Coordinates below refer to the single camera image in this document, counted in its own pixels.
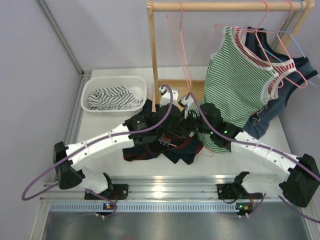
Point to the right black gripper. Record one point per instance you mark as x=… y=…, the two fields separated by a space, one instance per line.
x=190 y=114

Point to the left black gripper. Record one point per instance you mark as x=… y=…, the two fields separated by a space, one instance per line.
x=171 y=124

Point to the navy maroon tank top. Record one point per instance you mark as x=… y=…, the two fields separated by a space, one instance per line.
x=147 y=151

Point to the pink hanger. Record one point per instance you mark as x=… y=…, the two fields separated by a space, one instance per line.
x=260 y=7
x=255 y=31
x=207 y=153
x=176 y=30

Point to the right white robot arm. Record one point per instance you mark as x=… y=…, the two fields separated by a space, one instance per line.
x=296 y=178

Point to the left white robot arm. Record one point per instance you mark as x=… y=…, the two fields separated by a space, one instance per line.
x=71 y=160

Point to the green striped tank top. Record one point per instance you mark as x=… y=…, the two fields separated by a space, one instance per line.
x=236 y=85

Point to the dark blue tank top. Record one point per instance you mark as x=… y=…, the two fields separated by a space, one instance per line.
x=258 y=123

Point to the pink hanger under green top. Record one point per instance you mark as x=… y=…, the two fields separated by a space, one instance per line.
x=255 y=31

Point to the red striped tank top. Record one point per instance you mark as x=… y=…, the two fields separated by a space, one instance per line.
x=251 y=45

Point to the pink hanger under red top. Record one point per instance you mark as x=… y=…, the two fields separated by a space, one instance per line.
x=260 y=7

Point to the blue hanger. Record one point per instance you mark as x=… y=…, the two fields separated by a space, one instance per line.
x=298 y=40

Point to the black white striped shirt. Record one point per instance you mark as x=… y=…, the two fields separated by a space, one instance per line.
x=113 y=98

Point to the white plastic basket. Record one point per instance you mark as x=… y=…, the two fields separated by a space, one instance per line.
x=135 y=83

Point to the wooden clothes rack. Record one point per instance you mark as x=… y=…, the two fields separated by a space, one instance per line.
x=152 y=7

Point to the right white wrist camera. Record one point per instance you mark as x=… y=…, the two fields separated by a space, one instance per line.
x=187 y=103

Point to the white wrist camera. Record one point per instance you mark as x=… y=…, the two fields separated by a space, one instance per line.
x=187 y=103
x=166 y=96

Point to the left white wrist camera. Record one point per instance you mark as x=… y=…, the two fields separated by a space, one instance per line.
x=166 y=96

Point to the aluminium rail frame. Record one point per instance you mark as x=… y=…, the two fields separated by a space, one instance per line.
x=160 y=179

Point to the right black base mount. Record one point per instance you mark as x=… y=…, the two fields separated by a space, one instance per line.
x=231 y=191

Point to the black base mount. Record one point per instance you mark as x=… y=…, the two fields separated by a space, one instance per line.
x=119 y=192
x=231 y=191

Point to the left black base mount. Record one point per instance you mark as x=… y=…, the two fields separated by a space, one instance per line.
x=119 y=192

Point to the slotted grey cable duct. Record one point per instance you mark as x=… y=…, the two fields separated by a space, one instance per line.
x=150 y=207

